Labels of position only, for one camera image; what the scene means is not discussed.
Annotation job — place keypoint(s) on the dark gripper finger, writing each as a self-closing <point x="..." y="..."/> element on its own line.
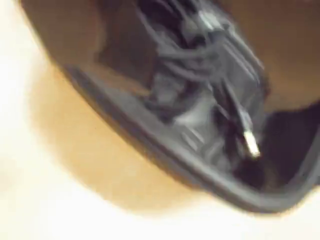
<point x="80" y="32"/>
<point x="290" y="50"/>

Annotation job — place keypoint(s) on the black bowl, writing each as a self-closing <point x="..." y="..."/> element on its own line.
<point x="287" y="142"/>

